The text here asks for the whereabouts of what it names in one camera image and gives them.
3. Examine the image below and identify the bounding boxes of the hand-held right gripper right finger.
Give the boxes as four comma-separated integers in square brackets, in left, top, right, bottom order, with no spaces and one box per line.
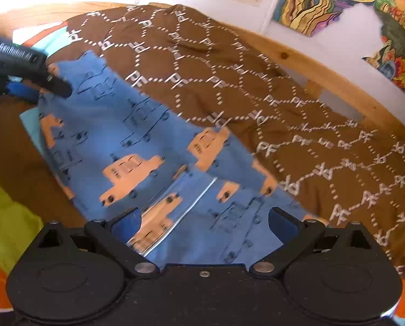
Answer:
[248,207,381,278]

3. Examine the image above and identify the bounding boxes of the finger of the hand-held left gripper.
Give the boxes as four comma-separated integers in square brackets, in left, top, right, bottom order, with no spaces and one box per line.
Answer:
[6,80,41,103]
[38,71,73,98]

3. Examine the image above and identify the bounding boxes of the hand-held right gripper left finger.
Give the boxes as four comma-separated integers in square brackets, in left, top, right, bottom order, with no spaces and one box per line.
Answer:
[32,208,161,278]

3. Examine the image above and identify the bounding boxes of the blue car print pants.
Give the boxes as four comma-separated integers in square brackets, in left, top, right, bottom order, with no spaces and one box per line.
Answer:
[19,51,329,267]

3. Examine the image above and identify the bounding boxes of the multicoloured bed sheet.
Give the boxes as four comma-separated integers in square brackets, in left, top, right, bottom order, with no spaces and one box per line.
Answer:
[0,20,405,326]

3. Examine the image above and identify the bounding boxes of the brown patterned duvet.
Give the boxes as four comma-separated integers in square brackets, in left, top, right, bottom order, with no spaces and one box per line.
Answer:
[66,4,405,290]

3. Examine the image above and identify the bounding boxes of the wooden bed frame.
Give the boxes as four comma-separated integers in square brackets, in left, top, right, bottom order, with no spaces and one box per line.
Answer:
[0,1,405,137]

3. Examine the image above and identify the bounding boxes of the white wall pipe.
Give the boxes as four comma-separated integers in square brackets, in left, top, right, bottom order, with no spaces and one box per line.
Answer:
[261,0,292,35]

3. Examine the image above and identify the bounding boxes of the colourful swirl wall poster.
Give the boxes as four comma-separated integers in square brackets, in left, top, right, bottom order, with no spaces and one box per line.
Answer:
[271,0,384,37]

